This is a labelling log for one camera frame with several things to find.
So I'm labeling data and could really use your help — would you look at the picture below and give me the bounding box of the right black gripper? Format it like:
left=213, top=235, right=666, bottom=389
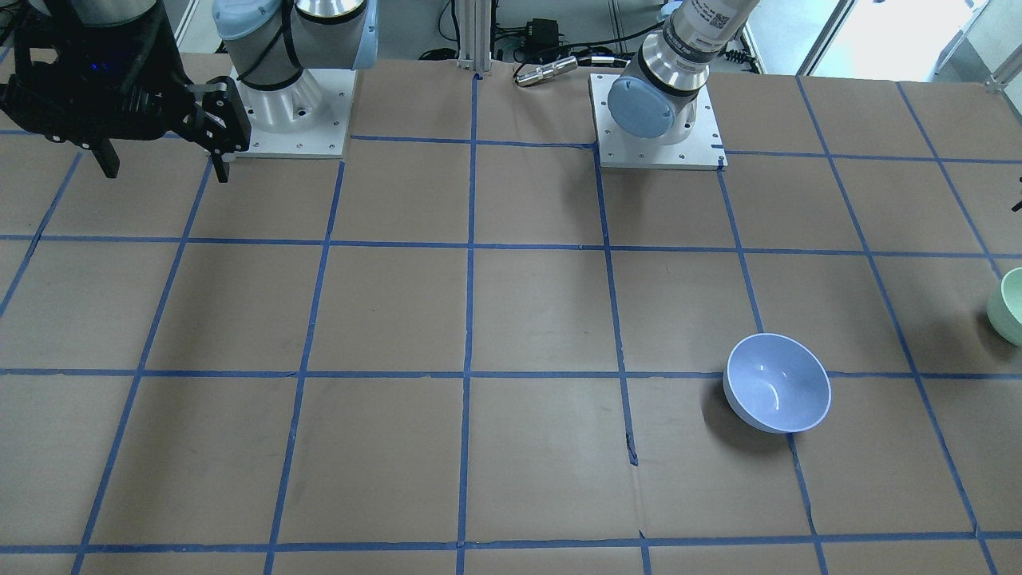
left=2, top=1, right=252, bottom=183

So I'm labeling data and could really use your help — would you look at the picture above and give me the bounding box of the green bowl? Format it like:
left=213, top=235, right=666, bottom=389
left=986, top=267, right=1021, bottom=347

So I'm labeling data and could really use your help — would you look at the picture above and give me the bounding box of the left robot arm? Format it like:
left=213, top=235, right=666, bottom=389
left=590, top=1, right=758, bottom=171

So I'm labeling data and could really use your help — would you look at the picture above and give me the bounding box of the blue bowl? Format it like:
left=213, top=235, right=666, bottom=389
left=723, top=332, right=833, bottom=434

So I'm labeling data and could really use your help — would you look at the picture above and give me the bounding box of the silver metal connector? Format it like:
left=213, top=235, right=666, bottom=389
left=513, top=56, right=578, bottom=88

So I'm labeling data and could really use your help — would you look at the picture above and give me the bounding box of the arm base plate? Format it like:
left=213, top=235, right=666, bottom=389
left=235, top=69, right=358, bottom=160
left=590, top=73, right=729, bottom=170

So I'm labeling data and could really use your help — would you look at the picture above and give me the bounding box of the aluminium frame post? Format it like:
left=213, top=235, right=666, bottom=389
left=450, top=0, right=496, bottom=77

